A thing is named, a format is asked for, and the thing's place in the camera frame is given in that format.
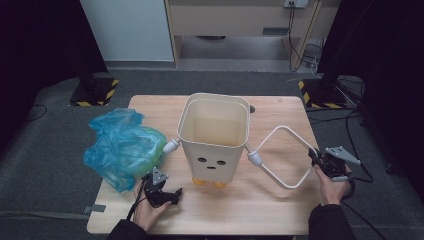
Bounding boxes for white trash bin with face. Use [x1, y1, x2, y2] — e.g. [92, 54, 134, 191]
[163, 92, 264, 190]

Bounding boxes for black striped stand base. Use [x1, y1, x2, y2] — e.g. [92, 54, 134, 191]
[68, 77, 120, 108]
[297, 78, 348, 110]

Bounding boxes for black socket cables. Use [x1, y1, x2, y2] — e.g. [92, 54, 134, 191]
[287, 2, 325, 74]

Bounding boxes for grey tape strip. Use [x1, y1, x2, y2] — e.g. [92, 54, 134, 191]
[83, 203, 107, 215]

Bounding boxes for blue plastic trash bag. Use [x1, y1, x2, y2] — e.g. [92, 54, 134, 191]
[83, 107, 168, 194]

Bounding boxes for white cabinet panel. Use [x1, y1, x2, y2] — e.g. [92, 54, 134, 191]
[79, 0, 175, 63]

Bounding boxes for white wall socket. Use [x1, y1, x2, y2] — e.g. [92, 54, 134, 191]
[283, 0, 310, 9]

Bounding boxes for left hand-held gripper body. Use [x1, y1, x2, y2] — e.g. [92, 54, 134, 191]
[142, 167, 173, 209]

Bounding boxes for light wooden desk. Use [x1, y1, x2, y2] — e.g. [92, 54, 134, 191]
[164, 0, 342, 69]

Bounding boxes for black floor cable loop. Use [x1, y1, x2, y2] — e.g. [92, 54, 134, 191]
[19, 103, 48, 128]

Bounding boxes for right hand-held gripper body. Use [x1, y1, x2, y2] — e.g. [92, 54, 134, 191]
[318, 145, 362, 183]

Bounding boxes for black curtain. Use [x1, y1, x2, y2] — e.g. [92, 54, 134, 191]
[0, 0, 108, 148]
[317, 0, 424, 201]

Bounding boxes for right hand-held gripper cable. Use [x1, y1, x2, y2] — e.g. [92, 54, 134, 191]
[341, 176, 389, 240]

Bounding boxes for person's left hand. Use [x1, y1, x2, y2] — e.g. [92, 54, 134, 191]
[132, 181, 173, 232]

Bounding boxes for grey desk label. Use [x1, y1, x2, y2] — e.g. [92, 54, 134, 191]
[262, 27, 290, 36]

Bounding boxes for white square bin rim ring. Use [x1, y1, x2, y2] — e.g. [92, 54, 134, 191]
[255, 125, 318, 190]

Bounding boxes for person's right hand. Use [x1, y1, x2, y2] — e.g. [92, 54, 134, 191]
[314, 164, 354, 206]

